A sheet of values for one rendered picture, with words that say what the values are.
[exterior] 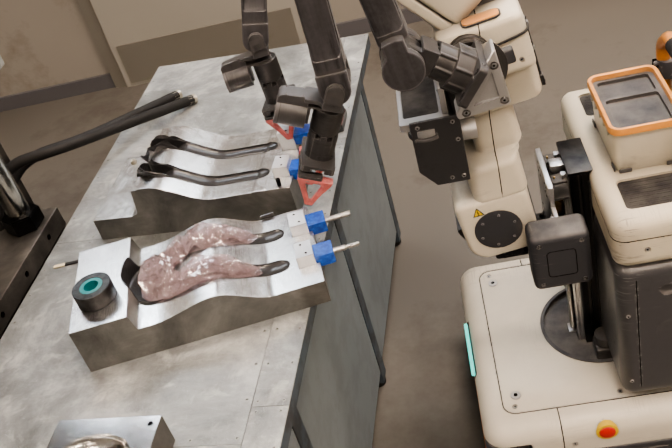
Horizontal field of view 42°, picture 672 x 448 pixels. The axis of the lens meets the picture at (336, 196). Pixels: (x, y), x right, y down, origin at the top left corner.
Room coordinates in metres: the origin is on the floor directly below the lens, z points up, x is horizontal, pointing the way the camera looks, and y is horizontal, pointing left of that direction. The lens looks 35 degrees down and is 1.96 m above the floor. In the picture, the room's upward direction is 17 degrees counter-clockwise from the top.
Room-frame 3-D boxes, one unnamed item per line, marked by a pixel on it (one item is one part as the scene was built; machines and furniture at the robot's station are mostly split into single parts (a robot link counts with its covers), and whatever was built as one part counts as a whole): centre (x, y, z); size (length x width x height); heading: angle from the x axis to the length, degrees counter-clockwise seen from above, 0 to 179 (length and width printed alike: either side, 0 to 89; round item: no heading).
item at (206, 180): (1.79, 0.28, 0.92); 0.35 x 0.16 x 0.09; 73
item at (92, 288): (1.39, 0.51, 0.93); 0.08 x 0.08 x 0.04
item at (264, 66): (1.78, 0.07, 1.10); 0.07 x 0.06 x 0.07; 89
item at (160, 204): (1.80, 0.29, 0.87); 0.50 x 0.26 x 0.14; 73
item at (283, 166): (1.66, 0.05, 0.89); 0.13 x 0.05 x 0.05; 73
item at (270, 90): (1.78, 0.06, 1.04); 0.10 x 0.07 x 0.07; 163
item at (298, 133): (1.77, 0.02, 0.91); 0.13 x 0.05 x 0.05; 73
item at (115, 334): (1.43, 0.32, 0.85); 0.50 x 0.26 x 0.11; 90
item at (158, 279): (1.44, 0.31, 0.90); 0.26 x 0.18 x 0.08; 90
